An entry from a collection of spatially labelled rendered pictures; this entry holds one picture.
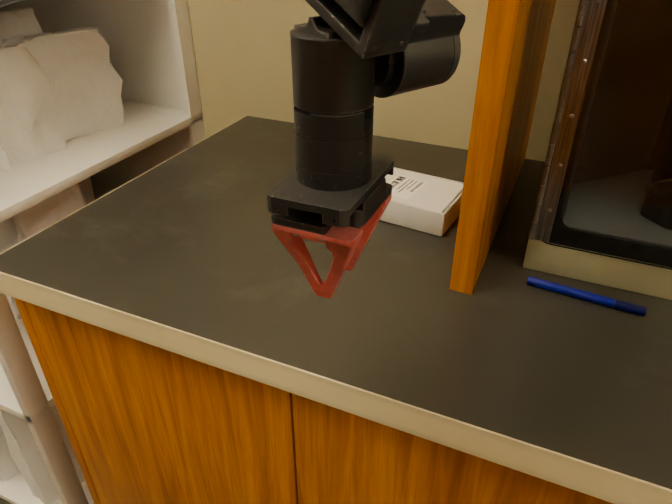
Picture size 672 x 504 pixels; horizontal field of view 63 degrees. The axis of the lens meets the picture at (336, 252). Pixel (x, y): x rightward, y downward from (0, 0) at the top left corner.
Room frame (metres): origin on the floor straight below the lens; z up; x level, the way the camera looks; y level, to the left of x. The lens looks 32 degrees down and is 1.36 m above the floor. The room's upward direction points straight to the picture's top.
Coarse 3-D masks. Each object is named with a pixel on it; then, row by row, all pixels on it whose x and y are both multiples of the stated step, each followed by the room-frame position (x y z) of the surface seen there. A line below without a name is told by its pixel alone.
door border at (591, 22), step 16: (592, 0) 0.61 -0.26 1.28; (592, 16) 0.61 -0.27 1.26; (576, 32) 0.61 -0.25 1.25; (592, 32) 0.61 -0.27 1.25; (576, 48) 0.61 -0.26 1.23; (592, 48) 0.61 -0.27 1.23; (576, 64) 0.61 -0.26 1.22; (576, 80) 0.61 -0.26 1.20; (560, 96) 0.61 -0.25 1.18; (576, 96) 0.61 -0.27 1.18; (576, 112) 0.61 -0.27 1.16; (560, 128) 0.61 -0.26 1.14; (560, 144) 0.61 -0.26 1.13; (560, 160) 0.61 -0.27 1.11; (544, 176) 0.61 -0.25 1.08; (560, 176) 0.61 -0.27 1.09; (544, 192) 0.61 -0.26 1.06; (560, 192) 0.61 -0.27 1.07; (544, 208) 0.61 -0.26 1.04; (544, 224) 0.61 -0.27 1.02; (544, 240) 0.61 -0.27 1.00
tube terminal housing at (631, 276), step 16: (528, 240) 0.63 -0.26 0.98; (528, 256) 0.63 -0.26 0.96; (544, 256) 0.62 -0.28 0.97; (560, 256) 0.61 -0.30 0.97; (576, 256) 0.60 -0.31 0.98; (592, 256) 0.60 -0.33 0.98; (560, 272) 0.61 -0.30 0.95; (576, 272) 0.60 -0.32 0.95; (592, 272) 0.59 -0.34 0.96; (608, 272) 0.59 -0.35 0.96; (624, 272) 0.58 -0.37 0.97; (640, 272) 0.57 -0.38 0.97; (656, 272) 0.57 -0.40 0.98; (624, 288) 0.58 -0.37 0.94; (640, 288) 0.57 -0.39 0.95; (656, 288) 0.56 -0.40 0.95
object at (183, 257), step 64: (256, 128) 1.18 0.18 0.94; (128, 192) 0.86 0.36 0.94; (192, 192) 0.86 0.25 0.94; (256, 192) 0.86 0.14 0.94; (512, 192) 0.86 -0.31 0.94; (0, 256) 0.66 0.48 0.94; (64, 256) 0.66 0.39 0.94; (128, 256) 0.66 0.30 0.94; (192, 256) 0.66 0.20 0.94; (256, 256) 0.66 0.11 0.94; (320, 256) 0.66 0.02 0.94; (384, 256) 0.66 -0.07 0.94; (448, 256) 0.66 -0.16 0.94; (512, 256) 0.66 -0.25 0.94; (128, 320) 0.53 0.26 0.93; (192, 320) 0.52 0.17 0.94; (256, 320) 0.52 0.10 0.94; (320, 320) 0.52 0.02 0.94; (384, 320) 0.52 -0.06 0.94; (448, 320) 0.52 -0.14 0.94; (512, 320) 0.52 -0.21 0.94; (576, 320) 0.52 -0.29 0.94; (640, 320) 0.52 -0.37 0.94; (320, 384) 0.42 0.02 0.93; (384, 384) 0.41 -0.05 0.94; (448, 384) 0.41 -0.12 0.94; (512, 384) 0.41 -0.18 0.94; (576, 384) 0.41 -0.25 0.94; (640, 384) 0.41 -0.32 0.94; (512, 448) 0.34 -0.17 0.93; (576, 448) 0.33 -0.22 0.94; (640, 448) 0.33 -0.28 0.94
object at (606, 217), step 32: (608, 0) 0.61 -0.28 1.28; (640, 0) 0.60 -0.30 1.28; (608, 32) 0.60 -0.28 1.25; (640, 32) 0.59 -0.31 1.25; (608, 64) 0.60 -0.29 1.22; (640, 64) 0.59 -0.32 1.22; (608, 96) 0.60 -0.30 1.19; (640, 96) 0.59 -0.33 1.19; (576, 128) 0.61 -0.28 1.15; (608, 128) 0.59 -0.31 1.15; (640, 128) 0.58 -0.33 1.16; (576, 160) 0.60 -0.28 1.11; (608, 160) 0.59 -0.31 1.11; (640, 160) 0.58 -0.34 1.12; (576, 192) 0.60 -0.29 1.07; (608, 192) 0.59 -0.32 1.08; (640, 192) 0.57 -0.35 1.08; (576, 224) 0.60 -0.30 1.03; (608, 224) 0.58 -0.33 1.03; (640, 224) 0.57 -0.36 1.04; (608, 256) 0.58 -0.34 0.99; (640, 256) 0.56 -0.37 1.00
